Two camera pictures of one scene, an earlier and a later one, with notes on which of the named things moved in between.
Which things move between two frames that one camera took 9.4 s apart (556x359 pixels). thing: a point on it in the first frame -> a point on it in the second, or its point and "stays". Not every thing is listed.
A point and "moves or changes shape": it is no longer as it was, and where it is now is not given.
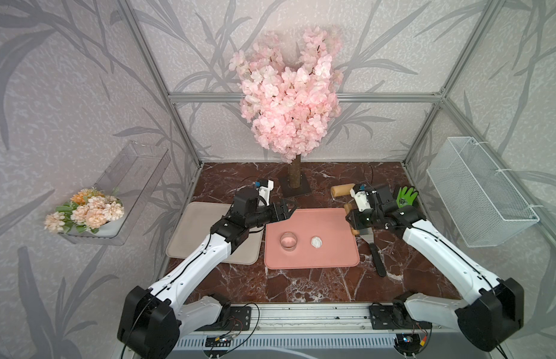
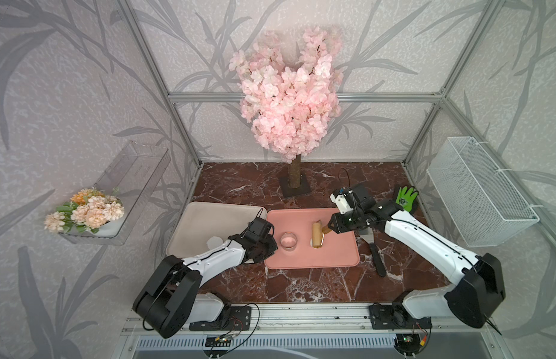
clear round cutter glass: [288, 241] stays
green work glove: [406, 197] stays
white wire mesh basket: [486, 208] stays
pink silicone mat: [318, 237] stays
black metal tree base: [288, 191] stays
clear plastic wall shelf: [134, 174] stays
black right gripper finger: [350, 218] -> [336, 226]
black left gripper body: [263, 215] -> [266, 248]
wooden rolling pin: [344, 190] moves or changes shape
